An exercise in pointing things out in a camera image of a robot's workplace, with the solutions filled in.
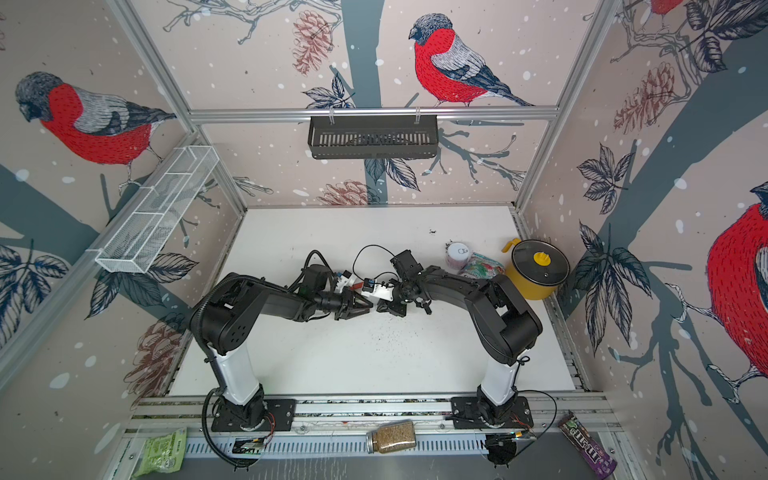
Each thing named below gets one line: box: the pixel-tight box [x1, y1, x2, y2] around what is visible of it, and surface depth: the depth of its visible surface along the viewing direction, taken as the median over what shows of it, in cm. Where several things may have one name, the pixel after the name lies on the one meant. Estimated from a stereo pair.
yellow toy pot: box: [501, 238, 571, 300], surface depth 92 cm
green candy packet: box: [461, 252, 505, 279], surface depth 100 cm
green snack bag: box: [133, 427, 187, 478], surface depth 70 cm
